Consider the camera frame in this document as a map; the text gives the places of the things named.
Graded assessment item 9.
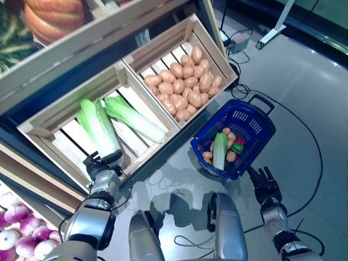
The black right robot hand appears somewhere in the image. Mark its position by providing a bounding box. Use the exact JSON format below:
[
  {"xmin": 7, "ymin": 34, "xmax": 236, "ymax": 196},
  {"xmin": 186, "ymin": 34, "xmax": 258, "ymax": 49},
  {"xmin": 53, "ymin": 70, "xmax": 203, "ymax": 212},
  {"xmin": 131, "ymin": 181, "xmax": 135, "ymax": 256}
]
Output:
[{"xmin": 246, "ymin": 166, "xmax": 282, "ymax": 204}]

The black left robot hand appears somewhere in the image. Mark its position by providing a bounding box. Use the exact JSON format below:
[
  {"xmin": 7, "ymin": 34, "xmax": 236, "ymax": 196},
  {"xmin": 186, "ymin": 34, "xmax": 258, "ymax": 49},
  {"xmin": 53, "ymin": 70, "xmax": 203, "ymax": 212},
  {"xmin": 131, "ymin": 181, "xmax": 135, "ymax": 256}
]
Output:
[{"xmin": 83, "ymin": 150, "xmax": 125, "ymax": 191}]

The green white napa cabbage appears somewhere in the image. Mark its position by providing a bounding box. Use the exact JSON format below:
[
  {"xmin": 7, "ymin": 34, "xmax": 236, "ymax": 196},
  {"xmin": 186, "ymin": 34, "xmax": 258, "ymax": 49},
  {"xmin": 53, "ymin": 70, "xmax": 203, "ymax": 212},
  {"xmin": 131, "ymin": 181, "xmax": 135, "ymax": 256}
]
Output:
[
  {"xmin": 76, "ymin": 98, "xmax": 123, "ymax": 164},
  {"xmin": 104, "ymin": 95, "xmax": 167, "ymax": 144},
  {"xmin": 212, "ymin": 132, "xmax": 229, "ymax": 171}
]

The blue plastic shopping basket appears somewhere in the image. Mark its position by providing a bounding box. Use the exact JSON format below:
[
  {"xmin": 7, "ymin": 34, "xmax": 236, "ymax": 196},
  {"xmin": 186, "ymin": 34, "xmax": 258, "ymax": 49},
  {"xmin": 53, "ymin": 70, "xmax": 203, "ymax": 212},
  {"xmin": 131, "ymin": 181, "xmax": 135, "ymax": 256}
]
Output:
[{"xmin": 190, "ymin": 99, "xmax": 277, "ymax": 181}]

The silver right robot leg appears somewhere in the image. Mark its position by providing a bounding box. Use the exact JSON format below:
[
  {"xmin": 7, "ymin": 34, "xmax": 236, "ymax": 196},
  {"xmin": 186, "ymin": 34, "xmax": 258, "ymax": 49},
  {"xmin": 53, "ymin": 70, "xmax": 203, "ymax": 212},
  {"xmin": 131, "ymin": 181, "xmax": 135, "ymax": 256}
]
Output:
[{"xmin": 208, "ymin": 191, "xmax": 248, "ymax": 261}]

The silver robot leg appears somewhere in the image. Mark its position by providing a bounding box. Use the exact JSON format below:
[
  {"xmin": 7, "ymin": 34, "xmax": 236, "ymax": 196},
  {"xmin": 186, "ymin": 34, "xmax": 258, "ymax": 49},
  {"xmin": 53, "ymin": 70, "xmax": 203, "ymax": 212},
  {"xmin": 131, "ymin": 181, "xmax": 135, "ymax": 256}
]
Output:
[
  {"xmin": 128, "ymin": 210, "xmax": 165, "ymax": 261},
  {"xmin": 208, "ymin": 191, "xmax": 248, "ymax": 261}
]

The silver left robot leg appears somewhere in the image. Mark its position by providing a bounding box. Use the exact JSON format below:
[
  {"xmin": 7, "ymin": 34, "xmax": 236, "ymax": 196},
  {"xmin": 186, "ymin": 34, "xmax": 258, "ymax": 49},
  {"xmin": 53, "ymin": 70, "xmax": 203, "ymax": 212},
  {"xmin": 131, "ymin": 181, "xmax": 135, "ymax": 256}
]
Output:
[{"xmin": 128, "ymin": 210, "xmax": 165, "ymax": 261}]

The purple white onion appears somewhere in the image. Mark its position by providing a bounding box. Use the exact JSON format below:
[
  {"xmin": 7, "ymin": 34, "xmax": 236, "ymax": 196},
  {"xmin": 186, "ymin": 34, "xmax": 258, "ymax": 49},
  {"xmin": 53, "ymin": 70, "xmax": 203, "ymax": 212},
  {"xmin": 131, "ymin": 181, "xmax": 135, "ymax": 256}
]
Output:
[
  {"xmin": 32, "ymin": 225, "xmax": 54, "ymax": 241},
  {"xmin": 0, "ymin": 247, "xmax": 17, "ymax": 261},
  {"xmin": 18, "ymin": 214, "xmax": 41, "ymax": 234},
  {"xmin": 0, "ymin": 191, "xmax": 21, "ymax": 207},
  {"xmin": 4, "ymin": 205, "xmax": 29, "ymax": 222},
  {"xmin": 15, "ymin": 235, "xmax": 39, "ymax": 258},
  {"xmin": 34, "ymin": 239, "xmax": 59, "ymax": 260},
  {"xmin": 0, "ymin": 229, "xmax": 24, "ymax": 250}
]

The wooden cabbage crate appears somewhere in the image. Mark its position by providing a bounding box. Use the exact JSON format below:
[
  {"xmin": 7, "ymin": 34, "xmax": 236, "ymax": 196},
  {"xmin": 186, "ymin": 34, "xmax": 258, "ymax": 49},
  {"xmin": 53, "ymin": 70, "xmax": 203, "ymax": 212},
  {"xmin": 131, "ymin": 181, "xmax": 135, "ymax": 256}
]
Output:
[{"xmin": 16, "ymin": 58, "xmax": 182, "ymax": 191}]

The wooden pumpkin crate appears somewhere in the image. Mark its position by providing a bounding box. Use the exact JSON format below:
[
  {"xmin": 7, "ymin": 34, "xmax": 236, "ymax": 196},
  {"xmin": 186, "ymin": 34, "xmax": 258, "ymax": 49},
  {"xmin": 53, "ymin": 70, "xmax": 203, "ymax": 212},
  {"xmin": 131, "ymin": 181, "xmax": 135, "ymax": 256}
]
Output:
[{"xmin": 0, "ymin": 0, "xmax": 115, "ymax": 82}]

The grey power adapter box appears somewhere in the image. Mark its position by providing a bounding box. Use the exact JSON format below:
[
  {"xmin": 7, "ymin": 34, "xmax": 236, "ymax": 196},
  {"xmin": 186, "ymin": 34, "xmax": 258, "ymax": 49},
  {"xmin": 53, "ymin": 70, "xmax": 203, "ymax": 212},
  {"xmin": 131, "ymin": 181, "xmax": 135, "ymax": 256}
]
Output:
[{"xmin": 228, "ymin": 27, "xmax": 253, "ymax": 65}]

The grey power box red button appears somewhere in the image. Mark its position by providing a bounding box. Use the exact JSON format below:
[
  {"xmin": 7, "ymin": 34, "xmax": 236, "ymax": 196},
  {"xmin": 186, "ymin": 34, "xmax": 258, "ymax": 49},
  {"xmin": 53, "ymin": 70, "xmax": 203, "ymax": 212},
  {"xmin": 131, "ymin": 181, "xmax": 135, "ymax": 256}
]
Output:
[{"xmin": 231, "ymin": 34, "xmax": 250, "ymax": 54}]

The wooden potato crate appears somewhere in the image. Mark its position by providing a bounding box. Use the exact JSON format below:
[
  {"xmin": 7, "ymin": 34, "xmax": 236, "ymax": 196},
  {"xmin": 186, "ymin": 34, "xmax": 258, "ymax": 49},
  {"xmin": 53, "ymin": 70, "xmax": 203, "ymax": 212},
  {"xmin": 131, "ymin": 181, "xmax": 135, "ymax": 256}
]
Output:
[{"xmin": 121, "ymin": 13, "xmax": 239, "ymax": 130}]

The green striped squash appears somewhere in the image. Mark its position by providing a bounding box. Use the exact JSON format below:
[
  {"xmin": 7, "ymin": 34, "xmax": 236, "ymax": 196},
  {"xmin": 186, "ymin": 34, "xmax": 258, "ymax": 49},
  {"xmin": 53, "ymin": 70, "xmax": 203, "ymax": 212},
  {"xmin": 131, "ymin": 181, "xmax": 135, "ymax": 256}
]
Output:
[{"xmin": 0, "ymin": 2, "xmax": 40, "ymax": 73}]

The small orange pumpkin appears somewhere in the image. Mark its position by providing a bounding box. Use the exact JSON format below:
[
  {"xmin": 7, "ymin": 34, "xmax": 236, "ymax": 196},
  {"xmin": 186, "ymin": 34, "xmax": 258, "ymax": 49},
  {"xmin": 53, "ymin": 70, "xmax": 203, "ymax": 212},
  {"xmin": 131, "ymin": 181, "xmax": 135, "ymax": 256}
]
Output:
[{"xmin": 23, "ymin": 0, "xmax": 95, "ymax": 46}]

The wooden display stand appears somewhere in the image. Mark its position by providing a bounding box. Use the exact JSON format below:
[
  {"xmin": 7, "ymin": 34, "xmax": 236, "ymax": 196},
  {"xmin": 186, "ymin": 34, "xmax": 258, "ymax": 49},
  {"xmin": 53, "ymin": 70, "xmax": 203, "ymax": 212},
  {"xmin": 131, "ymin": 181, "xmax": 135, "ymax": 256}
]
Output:
[{"xmin": 0, "ymin": 0, "xmax": 226, "ymax": 234}]

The black tripod stand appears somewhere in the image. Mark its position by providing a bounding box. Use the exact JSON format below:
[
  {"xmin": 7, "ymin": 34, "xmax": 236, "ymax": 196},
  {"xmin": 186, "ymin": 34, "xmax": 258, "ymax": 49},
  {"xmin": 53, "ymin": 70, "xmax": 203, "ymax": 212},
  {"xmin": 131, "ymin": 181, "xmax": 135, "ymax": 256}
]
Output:
[{"xmin": 219, "ymin": 0, "xmax": 229, "ymax": 33}]

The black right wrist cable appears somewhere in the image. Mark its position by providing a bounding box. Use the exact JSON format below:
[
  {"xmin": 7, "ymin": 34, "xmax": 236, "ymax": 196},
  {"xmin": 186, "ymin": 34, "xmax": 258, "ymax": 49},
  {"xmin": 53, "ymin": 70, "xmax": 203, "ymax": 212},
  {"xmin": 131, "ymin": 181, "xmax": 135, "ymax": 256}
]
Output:
[{"xmin": 290, "ymin": 216, "xmax": 326, "ymax": 258}]

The long black floor cable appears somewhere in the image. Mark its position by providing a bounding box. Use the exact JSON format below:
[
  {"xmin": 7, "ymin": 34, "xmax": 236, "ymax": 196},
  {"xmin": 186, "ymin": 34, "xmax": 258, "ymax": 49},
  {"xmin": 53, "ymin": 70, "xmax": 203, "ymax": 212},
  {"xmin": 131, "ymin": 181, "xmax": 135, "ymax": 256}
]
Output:
[{"xmin": 231, "ymin": 81, "xmax": 326, "ymax": 234}]

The black basket handle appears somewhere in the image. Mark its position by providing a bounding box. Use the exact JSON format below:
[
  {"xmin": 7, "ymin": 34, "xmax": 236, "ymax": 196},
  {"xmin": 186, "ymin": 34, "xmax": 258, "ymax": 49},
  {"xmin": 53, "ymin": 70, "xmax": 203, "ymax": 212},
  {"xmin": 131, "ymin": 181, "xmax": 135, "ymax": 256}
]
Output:
[{"xmin": 248, "ymin": 94, "xmax": 275, "ymax": 115}]

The thin black cable loop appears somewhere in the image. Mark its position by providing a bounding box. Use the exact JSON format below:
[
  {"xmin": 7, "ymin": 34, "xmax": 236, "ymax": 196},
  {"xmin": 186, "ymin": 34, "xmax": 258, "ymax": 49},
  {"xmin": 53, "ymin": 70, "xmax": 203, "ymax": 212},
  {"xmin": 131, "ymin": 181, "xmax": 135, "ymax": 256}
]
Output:
[{"xmin": 173, "ymin": 234, "xmax": 218, "ymax": 251}]

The black coiled cable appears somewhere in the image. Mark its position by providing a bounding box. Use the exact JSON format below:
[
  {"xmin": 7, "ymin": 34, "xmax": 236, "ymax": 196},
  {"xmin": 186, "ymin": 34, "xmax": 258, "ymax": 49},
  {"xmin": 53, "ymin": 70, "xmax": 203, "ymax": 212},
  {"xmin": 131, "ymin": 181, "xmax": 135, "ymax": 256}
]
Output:
[{"xmin": 228, "ymin": 62, "xmax": 243, "ymax": 82}]

